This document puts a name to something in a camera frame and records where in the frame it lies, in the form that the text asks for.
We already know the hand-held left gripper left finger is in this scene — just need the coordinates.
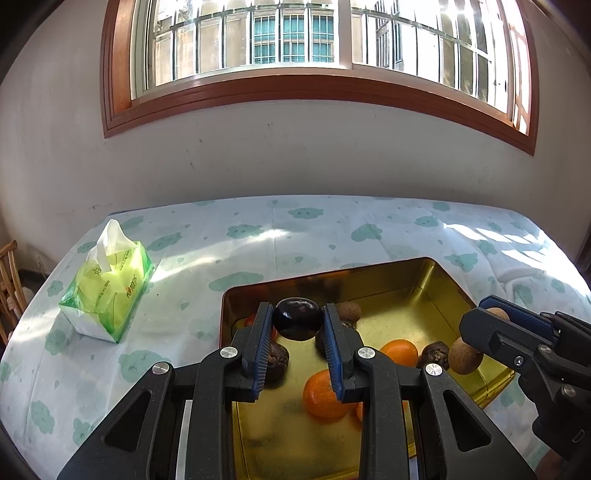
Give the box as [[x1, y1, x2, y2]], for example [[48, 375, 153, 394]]
[[58, 302, 275, 480]]

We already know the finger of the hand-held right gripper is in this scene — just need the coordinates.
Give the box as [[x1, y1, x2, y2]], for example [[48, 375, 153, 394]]
[[458, 306, 561, 370], [478, 295, 555, 340]]

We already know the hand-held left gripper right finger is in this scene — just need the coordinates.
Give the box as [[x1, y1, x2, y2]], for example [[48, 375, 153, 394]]
[[322, 302, 539, 480]]

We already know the dark wrinkled round fruit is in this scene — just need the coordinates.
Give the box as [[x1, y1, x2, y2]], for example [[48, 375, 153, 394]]
[[417, 340, 450, 370], [265, 342, 290, 383], [315, 320, 358, 357]]

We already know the red tomato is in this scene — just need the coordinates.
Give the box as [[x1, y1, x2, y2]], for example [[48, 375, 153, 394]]
[[244, 314, 278, 340]]

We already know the brown round fruit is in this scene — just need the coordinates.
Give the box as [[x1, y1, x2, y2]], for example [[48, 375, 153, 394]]
[[447, 307, 511, 376], [335, 301, 362, 326]]

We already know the orange mandarin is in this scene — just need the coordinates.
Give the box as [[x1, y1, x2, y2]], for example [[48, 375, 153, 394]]
[[379, 339, 419, 367], [303, 369, 352, 420]]

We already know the dark purple plum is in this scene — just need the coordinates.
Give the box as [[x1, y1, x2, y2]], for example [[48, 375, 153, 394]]
[[271, 298, 322, 341]]

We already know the dark red rectangular tin box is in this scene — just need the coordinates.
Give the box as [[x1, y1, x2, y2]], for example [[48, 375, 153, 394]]
[[221, 257, 517, 480]]

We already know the green tissue pack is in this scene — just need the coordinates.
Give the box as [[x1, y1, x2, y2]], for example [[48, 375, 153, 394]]
[[58, 219, 154, 343]]

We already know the wooden chair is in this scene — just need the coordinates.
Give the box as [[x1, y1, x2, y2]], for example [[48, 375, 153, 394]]
[[0, 240, 28, 344]]

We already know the brown framed barred window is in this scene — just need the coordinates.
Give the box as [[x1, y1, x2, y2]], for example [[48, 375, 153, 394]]
[[100, 0, 541, 155]]

